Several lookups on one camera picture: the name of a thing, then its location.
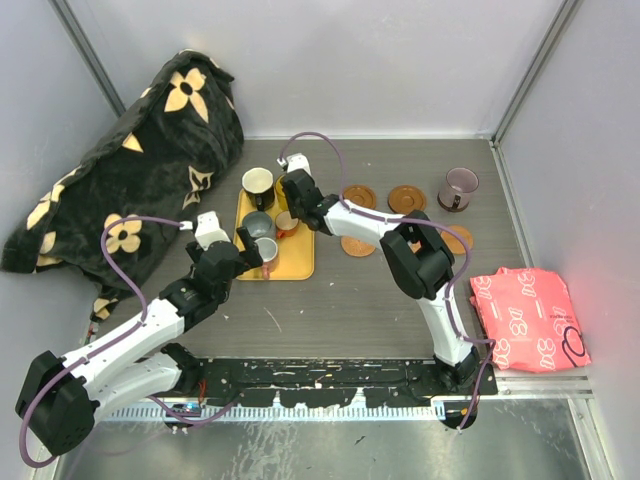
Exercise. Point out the black mug cream interior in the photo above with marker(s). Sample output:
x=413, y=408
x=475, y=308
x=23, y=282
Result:
x=258, y=184

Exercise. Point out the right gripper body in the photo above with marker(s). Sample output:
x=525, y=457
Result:
x=295, y=210

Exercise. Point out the pink mug white interior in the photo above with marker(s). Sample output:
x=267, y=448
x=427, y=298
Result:
x=269, y=251

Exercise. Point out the woven rattan coaster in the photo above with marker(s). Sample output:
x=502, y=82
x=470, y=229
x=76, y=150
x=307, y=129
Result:
x=356, y=248

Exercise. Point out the yellow mug black handle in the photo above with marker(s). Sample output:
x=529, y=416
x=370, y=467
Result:
x=280, y=194

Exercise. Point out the grey speckled round mug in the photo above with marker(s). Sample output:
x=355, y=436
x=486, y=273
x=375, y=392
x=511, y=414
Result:
x=259, y=224

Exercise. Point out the white slotted cable duct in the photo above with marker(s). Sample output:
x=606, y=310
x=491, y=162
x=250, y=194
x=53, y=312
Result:
x=150, y=412

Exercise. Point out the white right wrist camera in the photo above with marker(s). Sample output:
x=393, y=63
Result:
x=294, y=162

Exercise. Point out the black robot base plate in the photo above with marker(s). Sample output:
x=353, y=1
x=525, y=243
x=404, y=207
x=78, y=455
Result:
x=319, y=383

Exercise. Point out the brown wooden saucer coaster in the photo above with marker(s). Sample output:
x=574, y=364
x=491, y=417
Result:
x=360, y=195
x=404, y=199

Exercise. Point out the small red cup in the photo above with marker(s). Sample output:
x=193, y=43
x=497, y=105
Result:
x=286, y=225

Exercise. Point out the pink patterned package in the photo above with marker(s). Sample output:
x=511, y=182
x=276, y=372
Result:
x=529, y=313

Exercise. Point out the black floral plush blanket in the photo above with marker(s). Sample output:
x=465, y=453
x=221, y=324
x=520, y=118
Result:
x=163, y=154

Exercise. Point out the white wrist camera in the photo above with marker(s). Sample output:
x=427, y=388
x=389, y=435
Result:
x=206, y=229
x=294, y=162

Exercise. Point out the purple mug black handle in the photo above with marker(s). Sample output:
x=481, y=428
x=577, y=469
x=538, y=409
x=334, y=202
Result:
x=459, y=185

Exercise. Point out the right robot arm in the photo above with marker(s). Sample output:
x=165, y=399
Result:
x=420, y=263

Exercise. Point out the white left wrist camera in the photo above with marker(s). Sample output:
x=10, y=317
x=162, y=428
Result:
x=206, y=229

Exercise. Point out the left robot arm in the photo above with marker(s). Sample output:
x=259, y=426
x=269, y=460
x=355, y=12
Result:
x=63, y=398

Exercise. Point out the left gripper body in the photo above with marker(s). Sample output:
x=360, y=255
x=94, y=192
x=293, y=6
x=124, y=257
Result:
x=241, y=266

